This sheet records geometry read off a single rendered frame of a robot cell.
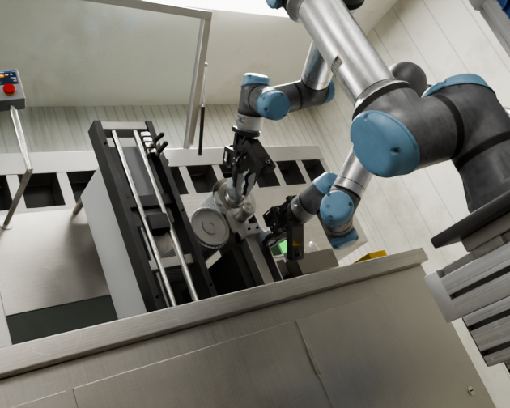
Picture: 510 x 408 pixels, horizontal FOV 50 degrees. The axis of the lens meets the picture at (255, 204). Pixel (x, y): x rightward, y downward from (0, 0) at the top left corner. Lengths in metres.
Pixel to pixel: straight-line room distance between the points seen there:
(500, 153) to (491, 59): 3.00
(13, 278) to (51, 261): 0.12
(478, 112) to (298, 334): 0.58
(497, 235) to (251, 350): 0.51
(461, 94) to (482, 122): 0.06
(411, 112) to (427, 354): 0.73
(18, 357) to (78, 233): 0.88
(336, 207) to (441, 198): 2.95
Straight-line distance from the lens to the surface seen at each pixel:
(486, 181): 0.95
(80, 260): 1.72
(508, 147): 0.97
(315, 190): 1.42
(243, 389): 1.09
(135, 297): 1.47
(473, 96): 1.00
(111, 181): 1.33
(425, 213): 4.26
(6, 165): 1.83
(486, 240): 0.97
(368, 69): 0.98
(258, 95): 1.44
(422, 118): 0.92
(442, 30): 4.17
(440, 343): 1.52
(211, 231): 1.53
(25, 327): 1.62
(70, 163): 1.90
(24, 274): 1.67
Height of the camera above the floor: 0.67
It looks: 19 degrees up
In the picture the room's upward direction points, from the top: 23 degrees counter-clockwise
